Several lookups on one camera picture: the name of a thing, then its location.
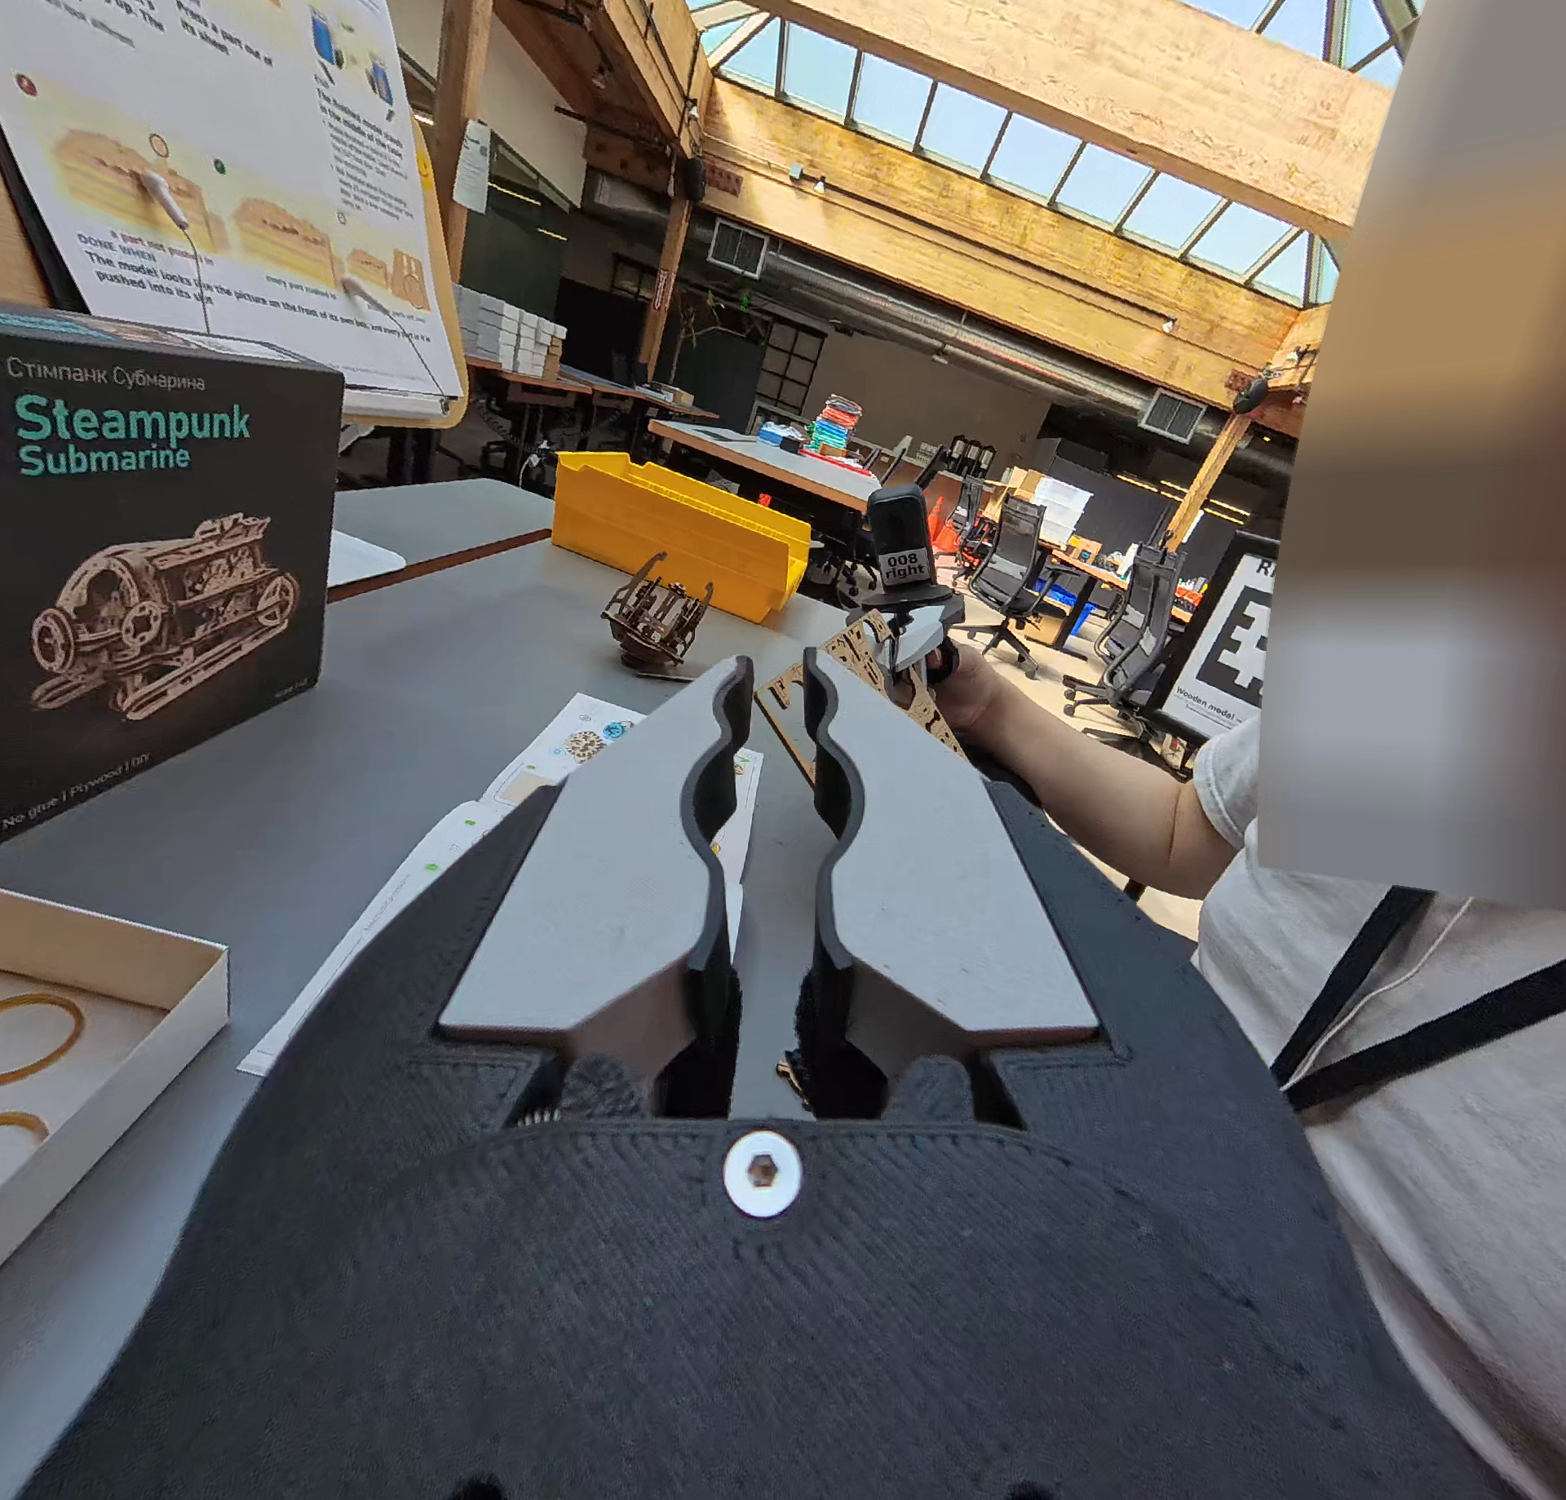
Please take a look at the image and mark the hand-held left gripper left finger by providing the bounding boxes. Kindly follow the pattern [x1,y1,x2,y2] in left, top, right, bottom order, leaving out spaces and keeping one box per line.
[440,657,756,1113]

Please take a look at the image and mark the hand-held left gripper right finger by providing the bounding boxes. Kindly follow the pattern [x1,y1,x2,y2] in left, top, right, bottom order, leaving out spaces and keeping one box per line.
[794,646,1099,1120]

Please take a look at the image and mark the wooden parts sheet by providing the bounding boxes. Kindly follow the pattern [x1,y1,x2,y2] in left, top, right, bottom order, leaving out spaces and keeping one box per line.
[756,615,974,788]

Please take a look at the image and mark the person's right forearm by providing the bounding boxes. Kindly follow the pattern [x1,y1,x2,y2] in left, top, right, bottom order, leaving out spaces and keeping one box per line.
[982,680,1237,899]

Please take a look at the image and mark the white task instruction sheet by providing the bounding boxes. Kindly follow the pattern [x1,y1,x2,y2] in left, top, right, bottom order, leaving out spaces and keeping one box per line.
[0,0,462,405]

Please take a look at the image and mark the person's right hand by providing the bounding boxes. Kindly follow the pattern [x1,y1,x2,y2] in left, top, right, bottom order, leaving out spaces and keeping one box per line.
[914,646,1027,779]

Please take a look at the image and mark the background work table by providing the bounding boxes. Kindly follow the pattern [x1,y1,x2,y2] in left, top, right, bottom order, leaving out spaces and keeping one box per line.
[649,417,910,516]

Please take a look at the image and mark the model instruction booklet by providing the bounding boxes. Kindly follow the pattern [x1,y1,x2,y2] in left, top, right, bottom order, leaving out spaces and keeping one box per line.
[237,693,764,1076]

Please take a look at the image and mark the yellow plastic bin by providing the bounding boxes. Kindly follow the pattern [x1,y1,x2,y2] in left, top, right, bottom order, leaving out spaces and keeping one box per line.
[550,448,813,627]

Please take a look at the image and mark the brown wooden model assembly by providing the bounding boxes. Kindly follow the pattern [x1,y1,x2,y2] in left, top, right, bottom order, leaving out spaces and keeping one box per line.
[601,553,717,680]

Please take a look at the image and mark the framed marker sign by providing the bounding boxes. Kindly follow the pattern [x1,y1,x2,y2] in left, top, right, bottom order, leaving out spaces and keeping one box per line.
[1146,531,1281,741]

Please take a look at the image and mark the adjacent grey table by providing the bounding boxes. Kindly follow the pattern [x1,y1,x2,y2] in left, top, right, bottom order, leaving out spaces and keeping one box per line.
[329,483,550,604]

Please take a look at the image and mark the stack of white boxes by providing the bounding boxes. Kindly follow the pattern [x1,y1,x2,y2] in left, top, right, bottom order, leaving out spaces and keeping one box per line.
[456,286,569,377]

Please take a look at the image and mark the white cardboard tray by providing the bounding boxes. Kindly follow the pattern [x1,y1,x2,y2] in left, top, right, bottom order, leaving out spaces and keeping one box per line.
[0,892,233,1269]

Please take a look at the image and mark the black model kit box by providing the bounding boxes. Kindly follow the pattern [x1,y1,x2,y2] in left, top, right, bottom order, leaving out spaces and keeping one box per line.
[0,306,346,840]

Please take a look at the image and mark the person's white shirt torso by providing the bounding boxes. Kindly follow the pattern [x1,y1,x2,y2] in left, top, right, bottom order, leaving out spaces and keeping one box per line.
[1195,715,1566,1500]

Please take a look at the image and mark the ventilation duct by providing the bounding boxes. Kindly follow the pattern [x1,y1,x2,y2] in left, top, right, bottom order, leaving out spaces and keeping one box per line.
[686,208,1237,422]

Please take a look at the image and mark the black shoulder strap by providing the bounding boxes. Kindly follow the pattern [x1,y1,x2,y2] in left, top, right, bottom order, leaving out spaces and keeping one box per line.
[1268,883,1566,1120]

